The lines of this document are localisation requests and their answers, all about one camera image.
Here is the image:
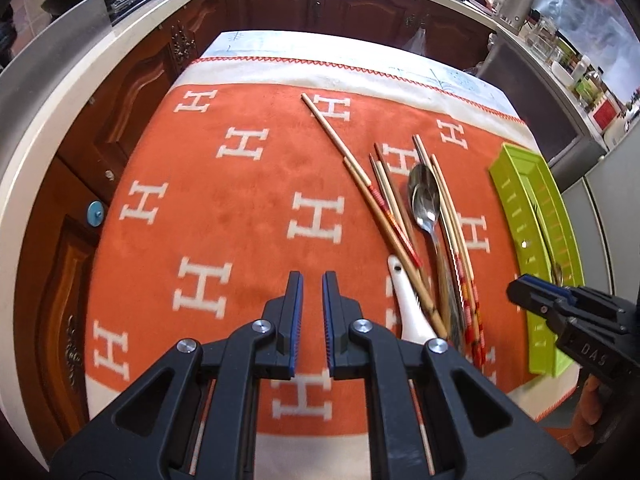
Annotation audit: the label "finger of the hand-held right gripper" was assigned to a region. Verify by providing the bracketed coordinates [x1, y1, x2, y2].
[506, 276, 573, 331]
[520, 274, 640, 333]

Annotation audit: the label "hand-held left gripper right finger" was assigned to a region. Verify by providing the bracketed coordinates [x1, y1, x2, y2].
[322, 270, 578, 480]

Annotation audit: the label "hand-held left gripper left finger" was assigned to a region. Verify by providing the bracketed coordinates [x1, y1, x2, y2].
[47, 270, 306, 480]

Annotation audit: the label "green plastic tray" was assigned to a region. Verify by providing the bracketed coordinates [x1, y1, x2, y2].
[489, 142, 586, 377]

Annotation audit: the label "white ceramic spoon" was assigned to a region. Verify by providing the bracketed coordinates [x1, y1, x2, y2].
[387, 255, 441, 348]

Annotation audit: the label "black banded wooden chopstick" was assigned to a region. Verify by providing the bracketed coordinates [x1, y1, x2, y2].
[343, 157, 449, 339]

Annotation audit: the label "metal spoon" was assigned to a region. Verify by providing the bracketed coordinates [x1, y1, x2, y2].
[408, 162, 463, 351]
[411, 184, 466, 353]
[532, 200, 565, 287]

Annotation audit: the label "red banded wooden chopstick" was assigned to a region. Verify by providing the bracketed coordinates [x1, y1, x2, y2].
[301, 93, 424, 268]

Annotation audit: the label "person's right hand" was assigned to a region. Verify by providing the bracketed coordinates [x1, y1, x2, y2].
[572, 375, 607, 456]

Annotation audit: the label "grey refrigerator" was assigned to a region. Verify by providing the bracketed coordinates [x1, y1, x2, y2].
[547, 130, 640, 311]

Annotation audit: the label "orange printed blanket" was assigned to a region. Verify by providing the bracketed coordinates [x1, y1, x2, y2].
[82, 55, 576, 480]

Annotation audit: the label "stainless steel appliance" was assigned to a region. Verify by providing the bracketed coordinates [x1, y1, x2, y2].
[475, 30, 608, 193]

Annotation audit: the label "red label container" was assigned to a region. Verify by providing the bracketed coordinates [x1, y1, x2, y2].
[592, 97, 623, 133]

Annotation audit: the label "green label bottle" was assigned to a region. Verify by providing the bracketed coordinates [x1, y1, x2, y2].
[575, 72, 598, 103]

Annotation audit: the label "white bowl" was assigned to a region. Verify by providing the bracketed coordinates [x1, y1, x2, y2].
[550, 62, 576, 92]

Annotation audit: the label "glass jar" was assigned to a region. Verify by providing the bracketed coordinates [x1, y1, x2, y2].
[529, 15, 557, 61]

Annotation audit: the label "light printed tablecloth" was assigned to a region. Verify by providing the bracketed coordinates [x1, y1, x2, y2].
[200, 31, 526, 123]

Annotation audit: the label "hanging plastic bag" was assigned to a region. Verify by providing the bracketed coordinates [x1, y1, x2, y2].
[402, 25, 431, 56]

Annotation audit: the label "steel electric kettle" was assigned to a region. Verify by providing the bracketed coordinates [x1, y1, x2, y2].
[484, 0, 535, 37]

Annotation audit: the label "brown wooden kitchen cabinets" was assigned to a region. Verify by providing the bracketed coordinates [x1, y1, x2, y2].
[10, 0, 493, 456]

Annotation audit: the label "black gas cooktop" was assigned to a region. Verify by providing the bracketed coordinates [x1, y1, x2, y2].
[107, 0, 193, 27]

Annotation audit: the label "low stainless steel panel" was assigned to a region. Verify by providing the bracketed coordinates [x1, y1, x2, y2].
[0, 0, 112, 171]

